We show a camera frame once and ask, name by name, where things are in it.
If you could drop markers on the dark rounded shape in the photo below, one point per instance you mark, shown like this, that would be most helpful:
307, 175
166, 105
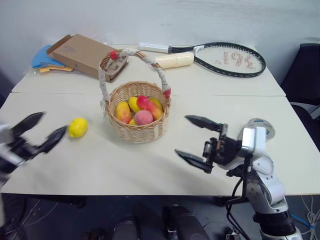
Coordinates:
127, 227

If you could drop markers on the yellow lemon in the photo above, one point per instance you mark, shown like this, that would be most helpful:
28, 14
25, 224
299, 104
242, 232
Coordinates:
78, 127

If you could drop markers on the orange yellow mango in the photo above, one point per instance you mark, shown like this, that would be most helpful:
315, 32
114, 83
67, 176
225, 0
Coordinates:
122, 112

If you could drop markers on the orange paper sheet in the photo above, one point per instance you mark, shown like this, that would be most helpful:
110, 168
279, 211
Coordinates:
53, 69

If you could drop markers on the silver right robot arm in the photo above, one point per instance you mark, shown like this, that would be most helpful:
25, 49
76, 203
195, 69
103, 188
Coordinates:
270, 190

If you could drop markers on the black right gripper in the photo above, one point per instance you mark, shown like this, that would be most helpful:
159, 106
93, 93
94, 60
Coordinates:
226, 150

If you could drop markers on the black tennis racket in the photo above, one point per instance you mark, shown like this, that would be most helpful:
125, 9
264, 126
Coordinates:
235, 47

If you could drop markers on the red yellow mango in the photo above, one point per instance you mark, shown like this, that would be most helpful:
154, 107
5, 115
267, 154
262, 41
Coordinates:
151, 106

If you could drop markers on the cream plastic cylinder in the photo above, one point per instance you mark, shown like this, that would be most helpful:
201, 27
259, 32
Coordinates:
175, 60

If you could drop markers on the green yellow mango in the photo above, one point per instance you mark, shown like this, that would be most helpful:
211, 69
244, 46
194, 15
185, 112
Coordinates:
157, 101

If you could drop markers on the black table foot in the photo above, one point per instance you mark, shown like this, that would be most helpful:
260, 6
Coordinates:
231, 200

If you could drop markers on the pink peach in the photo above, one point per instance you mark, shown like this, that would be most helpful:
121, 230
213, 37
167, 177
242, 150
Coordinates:
143, 118

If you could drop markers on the black chair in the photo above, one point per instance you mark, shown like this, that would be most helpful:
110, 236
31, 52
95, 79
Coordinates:
303, 82

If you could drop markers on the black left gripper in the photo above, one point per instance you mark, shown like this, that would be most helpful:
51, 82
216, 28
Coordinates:
21, 151

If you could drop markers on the small yellow mango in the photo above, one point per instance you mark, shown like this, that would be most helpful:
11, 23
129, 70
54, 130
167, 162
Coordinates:
133, 103

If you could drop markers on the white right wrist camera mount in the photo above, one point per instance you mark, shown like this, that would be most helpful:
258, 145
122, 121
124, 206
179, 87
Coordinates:
255, 140

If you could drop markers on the brown cardboard box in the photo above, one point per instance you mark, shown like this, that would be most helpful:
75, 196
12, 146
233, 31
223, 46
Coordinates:
80, 53

